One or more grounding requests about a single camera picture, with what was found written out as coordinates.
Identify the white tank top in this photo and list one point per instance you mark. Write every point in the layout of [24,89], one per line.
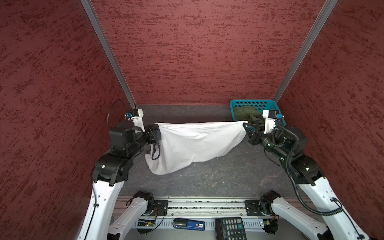
[184,144]

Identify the white perforated cable strip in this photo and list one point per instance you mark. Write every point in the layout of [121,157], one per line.
[206,224]

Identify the black calculator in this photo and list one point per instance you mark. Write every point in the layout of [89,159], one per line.
[230,229]

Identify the blue black stapler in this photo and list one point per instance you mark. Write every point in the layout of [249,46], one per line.
[187,224]

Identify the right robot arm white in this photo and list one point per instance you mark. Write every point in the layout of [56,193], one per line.
[311,187]

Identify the green grey tank top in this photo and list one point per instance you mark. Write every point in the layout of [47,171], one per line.
[249,114]

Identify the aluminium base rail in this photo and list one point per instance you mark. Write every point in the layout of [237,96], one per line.
[205,207]

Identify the small circuit board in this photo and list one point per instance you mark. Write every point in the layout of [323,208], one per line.
[146,223]
[271,226]

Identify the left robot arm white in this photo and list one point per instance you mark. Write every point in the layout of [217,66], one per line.
[128,139]

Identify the right small circuit board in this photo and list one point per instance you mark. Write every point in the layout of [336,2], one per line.
[271,226]

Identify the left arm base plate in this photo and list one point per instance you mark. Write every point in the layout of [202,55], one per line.
[160,208]

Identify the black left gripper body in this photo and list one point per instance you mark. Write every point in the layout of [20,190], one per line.
[147,137]

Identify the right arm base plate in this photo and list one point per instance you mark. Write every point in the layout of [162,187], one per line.
[255,208]

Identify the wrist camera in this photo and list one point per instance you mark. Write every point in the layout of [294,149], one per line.
[136,116]
[271,116]

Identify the aluminium corner post left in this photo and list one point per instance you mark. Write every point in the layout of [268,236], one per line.
[92,16]

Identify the left small circuit board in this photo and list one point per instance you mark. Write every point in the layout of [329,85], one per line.
[146,223]

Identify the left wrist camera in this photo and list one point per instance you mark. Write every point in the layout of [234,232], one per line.
[136,116]

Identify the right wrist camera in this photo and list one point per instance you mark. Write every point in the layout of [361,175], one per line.
[271,116]

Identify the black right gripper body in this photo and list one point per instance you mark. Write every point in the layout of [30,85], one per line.
[259,137]

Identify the aluminium corner post right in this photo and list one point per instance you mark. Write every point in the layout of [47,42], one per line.
[317,26]

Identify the aluminium corner post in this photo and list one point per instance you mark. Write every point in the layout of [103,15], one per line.
[317,26]
[92,16]

